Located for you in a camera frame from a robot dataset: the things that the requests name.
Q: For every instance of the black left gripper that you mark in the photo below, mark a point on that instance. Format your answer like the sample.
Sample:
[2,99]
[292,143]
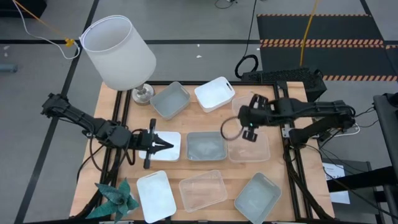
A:
[144,142]

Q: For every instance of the white shade table lamp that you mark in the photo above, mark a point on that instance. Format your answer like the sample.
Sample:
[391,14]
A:
[118,53]

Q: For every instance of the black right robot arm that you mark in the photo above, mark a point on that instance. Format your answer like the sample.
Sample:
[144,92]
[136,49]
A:
[311,109]

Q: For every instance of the black metal stand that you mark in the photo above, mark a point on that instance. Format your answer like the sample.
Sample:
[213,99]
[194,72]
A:
[385,124]

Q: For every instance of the white paper sheet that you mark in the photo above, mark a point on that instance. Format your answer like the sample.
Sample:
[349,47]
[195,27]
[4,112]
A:
[334,171]

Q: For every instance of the white plastic basket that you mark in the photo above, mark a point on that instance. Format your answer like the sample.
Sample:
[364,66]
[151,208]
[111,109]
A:
[214,93]
[169,152]
[155,196]

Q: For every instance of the black aluminium table frame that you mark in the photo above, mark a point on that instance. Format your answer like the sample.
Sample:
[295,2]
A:
[202,83]

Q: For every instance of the silver frame bracket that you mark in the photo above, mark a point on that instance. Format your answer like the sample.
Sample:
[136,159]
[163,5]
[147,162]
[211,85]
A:
[287,130]

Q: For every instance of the dark gray panel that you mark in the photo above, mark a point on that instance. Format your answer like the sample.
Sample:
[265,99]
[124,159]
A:
[357,166]

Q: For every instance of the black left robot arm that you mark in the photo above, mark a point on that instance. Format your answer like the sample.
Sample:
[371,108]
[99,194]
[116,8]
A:
[93,124]

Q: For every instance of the dark cabinet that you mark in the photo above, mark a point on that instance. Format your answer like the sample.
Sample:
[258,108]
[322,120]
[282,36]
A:
[34,6]

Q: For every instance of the black hazard-striped floor mat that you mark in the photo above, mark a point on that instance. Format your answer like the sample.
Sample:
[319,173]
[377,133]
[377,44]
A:
[326,28]

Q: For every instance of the green artificial plant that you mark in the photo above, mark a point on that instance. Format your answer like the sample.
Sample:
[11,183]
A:
[118,199]

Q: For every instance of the gray plastic basket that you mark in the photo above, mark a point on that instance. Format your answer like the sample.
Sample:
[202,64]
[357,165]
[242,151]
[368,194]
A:
[257,199]
[170,101]
[206,146]

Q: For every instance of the blue-gray floor object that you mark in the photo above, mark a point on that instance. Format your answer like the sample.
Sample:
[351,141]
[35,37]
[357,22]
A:
[7,68]

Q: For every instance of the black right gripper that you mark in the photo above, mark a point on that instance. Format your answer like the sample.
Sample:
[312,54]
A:
[261,115]

